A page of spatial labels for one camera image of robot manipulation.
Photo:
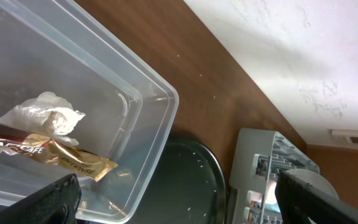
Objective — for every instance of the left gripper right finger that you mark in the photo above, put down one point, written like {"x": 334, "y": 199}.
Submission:
{"x": 301, "y": 203}

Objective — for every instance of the clear plastic bin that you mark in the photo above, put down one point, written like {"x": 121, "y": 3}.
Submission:
{"x": 129, "y": 108}

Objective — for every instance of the gold coffee sachet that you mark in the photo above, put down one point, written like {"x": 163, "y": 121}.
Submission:
{"x": 46, "y": 150}

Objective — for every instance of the round black tray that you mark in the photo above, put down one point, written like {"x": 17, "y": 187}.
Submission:
{"x": 187, "y": 187}

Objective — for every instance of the grey dishwasher rack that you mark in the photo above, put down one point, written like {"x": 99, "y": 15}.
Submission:
{"x": 260, "y": 156}

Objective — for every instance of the white tissue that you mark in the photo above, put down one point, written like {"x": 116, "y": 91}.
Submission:
{"x": 48, "y": 115}

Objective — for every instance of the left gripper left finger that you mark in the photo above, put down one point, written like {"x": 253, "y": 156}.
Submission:
{"x": 56, "y": 203}

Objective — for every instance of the blue cup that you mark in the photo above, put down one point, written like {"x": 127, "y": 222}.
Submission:
{"x": 271, "y": 207}

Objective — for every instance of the pink cup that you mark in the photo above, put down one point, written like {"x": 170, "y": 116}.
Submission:
{"x": 269, "y": 196}

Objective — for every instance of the grey plate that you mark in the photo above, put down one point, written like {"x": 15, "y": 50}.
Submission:
{"x": 316, "y": 180}

